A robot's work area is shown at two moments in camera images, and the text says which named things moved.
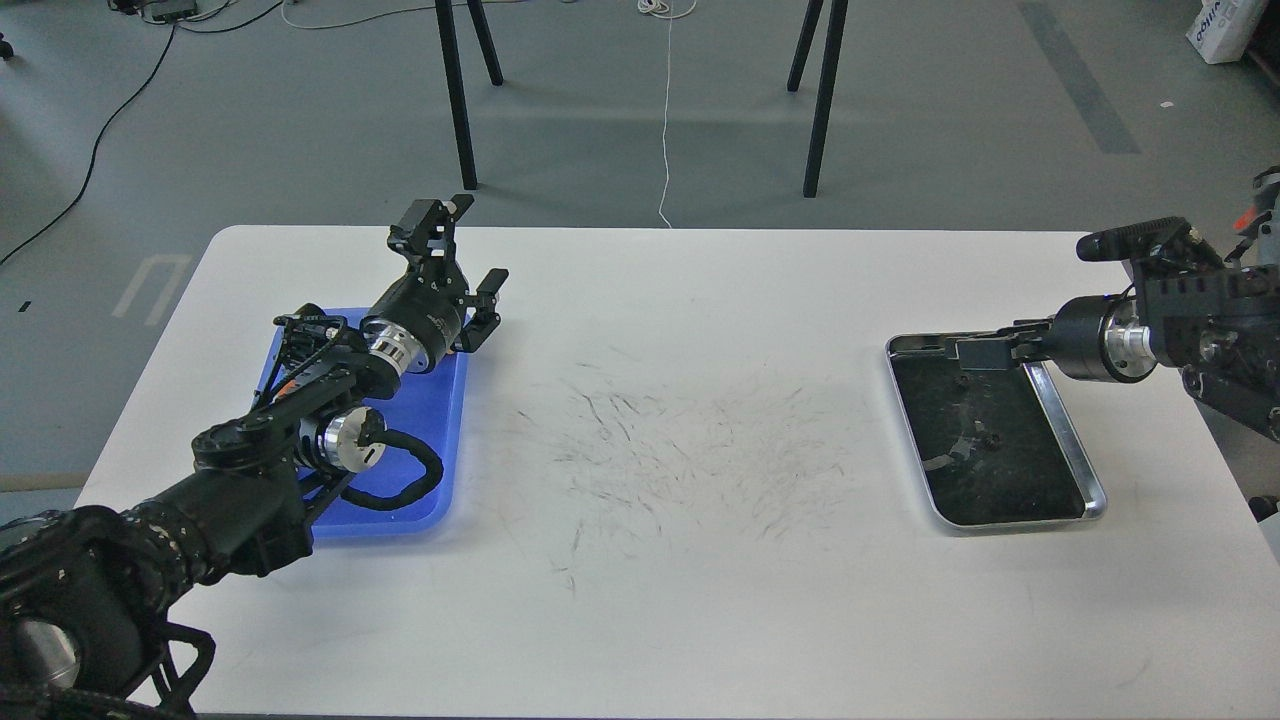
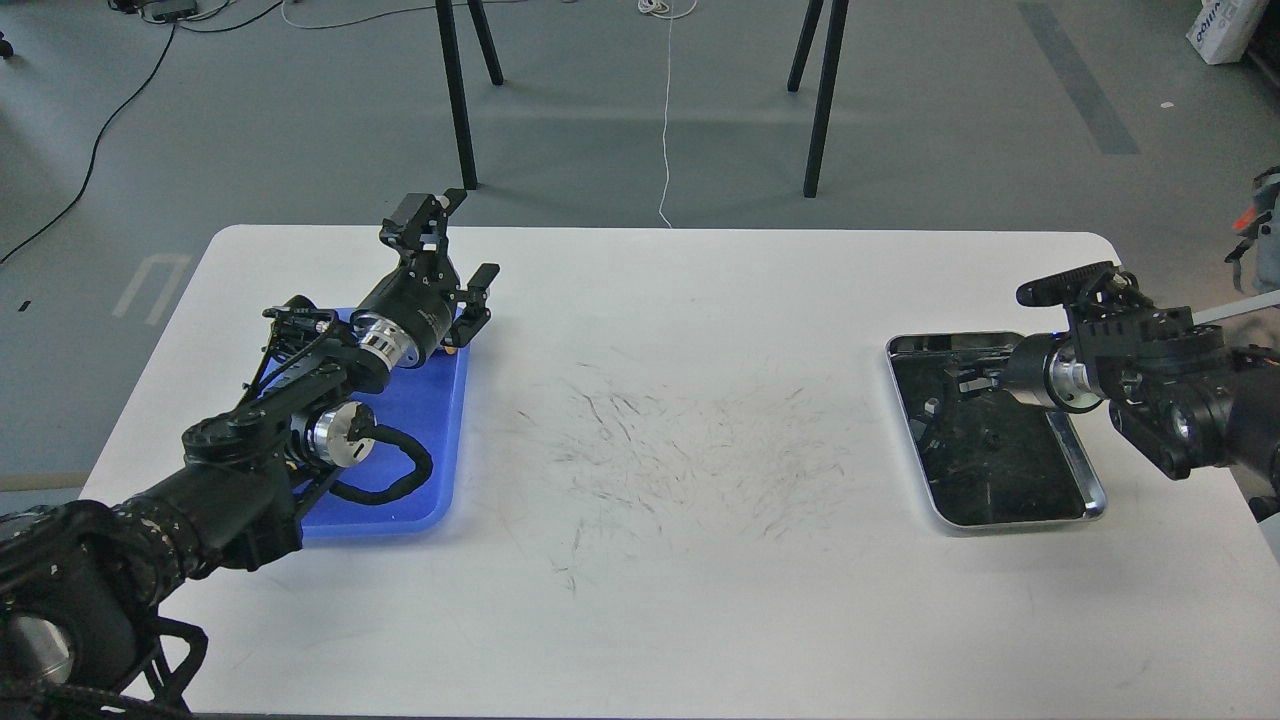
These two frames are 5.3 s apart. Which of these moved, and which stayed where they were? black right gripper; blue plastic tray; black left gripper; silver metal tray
Moved: black right gripper
Stayed: silver metal tray; blue plastic tray; black left gripper
